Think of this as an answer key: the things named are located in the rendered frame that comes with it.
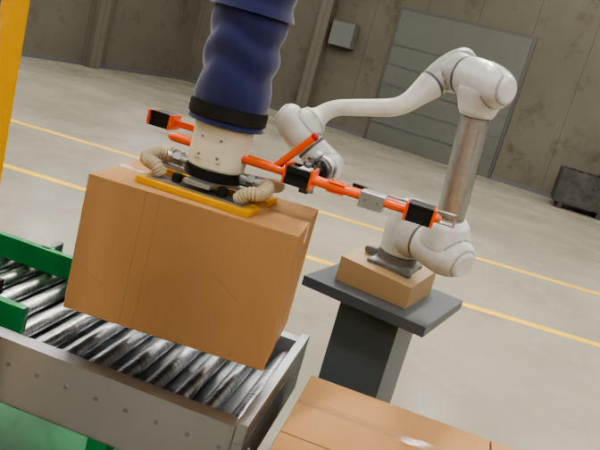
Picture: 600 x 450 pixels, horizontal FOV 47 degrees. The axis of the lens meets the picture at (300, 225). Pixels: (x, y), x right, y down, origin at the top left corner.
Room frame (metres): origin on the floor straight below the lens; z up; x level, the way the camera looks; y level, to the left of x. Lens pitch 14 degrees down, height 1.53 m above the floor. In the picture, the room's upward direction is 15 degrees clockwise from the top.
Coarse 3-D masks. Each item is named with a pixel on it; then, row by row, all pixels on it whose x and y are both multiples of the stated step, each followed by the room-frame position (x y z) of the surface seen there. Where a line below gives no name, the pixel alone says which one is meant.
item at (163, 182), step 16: (144, 176) 1.86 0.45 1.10; (160, 176) 1.89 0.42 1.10; (176, 176) 1.87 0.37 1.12; (176, 192) 1.83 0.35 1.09; (192, 192) 1.83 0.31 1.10; (208, 192) 1.86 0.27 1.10; (224, 192) 1.85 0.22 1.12; (224, 208) 1.80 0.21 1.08; (240, 208) 1.80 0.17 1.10; (256, 208) 1.86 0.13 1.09
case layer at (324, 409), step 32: (320, 384) 2.05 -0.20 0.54; (288, 416) 1.79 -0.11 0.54; (320, 416) 1.84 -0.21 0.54; (352, 416) 1.89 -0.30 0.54; (384, 416) 1.95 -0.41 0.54; (416, 416) 2.01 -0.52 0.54; (288, 448) 1.63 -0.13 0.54; (320, 448) 1.67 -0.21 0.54; (352, 448) 1.71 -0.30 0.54; (384, 448) 1.76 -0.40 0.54; (416, 448) 1.81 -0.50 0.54; (448, 448) 1.86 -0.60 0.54; (480, 448) 1.91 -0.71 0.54; (512, 448) 1.97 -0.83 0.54
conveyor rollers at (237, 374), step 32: (0, 256) 2.42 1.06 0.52; (32, 288) 2.19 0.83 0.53; (64, 288) 2.24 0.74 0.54; (32, 320) 1.94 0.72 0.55; (96, 320) 2.11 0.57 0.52; (128, 352) 1.97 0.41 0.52; (160, 352) 1.98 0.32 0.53; (192, 352) 2.03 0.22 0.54; (160, 384) 1.79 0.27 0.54; (192, 384) 1.82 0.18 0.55; (224, 384) 1.86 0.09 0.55; (256, 384) 1.92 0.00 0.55
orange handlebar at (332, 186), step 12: (252, 156) 1.96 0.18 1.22; (264, 168) 1.91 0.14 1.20; (276, 168) 1.90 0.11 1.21; (312, 180) 1.88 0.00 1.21; (324, 180) 1.88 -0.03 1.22; (336, 180) 1.91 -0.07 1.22; (336, 192) 1.88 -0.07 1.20; (348, 192) 1.86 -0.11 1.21; (360, 192) 1.86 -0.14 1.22; (384, 204) 1.84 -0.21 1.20; (396, 204) 1.84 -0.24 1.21
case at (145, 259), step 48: (96, 192) 1.80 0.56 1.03; (144, 192) 1.79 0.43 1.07; (96, 240) 1.80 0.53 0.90; (144, 240) 1.79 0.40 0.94; (192, 240) 1.78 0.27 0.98; (240, 240) 1.76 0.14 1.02; (288, 240) 1.75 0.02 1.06; (96, 288) 1.80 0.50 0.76; (144, 288) 1.79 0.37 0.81; (192, 288) 1.77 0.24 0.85; (240, 288) 1.76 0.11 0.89; (288, 288) 1.86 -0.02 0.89; (192, 336) 1.77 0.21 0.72; (240, 336) 1.76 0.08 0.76
